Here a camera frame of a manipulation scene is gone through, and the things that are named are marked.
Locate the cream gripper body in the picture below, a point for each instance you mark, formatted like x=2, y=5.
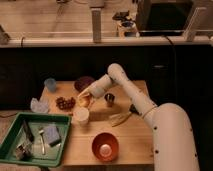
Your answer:
x=85, y=94

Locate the orange apple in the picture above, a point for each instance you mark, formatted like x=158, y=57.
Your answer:
x=85, y=102

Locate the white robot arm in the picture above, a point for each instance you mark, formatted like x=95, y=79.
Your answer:
x=173, y=138

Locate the white paper cup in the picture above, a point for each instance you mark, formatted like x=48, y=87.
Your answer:
x=81, y=115

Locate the small metal cup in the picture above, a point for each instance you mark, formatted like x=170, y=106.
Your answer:
x=109, y=98

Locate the blue plastic cup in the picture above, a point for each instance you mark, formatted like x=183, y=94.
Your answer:
x=50, y=84

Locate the red grape bunch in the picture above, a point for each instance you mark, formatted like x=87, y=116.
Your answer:
x=65, y=104

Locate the purple bowl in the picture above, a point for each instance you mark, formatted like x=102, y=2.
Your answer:
x=83, y=82

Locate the blue sponge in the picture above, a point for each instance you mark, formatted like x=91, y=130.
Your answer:
x=51, y=135

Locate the orange bowl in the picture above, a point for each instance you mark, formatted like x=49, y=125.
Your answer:
x=105, y=147

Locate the crumpled clear plastic bag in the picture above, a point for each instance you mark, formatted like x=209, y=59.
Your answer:
x=39, y=106

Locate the white plastic spoon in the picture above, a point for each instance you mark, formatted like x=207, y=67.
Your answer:
x=42, y=141

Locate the green plastic tray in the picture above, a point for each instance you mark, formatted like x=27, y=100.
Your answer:
x=16, y=136

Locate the black spatula in tray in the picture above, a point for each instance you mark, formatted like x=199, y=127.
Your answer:
x=28, y=131

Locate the crumpled foil wrapper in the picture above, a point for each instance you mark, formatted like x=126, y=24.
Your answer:
x=23, y=151

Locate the wooden box with items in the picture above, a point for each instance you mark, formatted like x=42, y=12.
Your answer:
x=127, y=29

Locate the black monitor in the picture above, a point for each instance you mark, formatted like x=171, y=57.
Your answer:
x=162, y=17

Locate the grey metal post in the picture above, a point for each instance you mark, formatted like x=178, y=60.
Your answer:
x=96, y=24

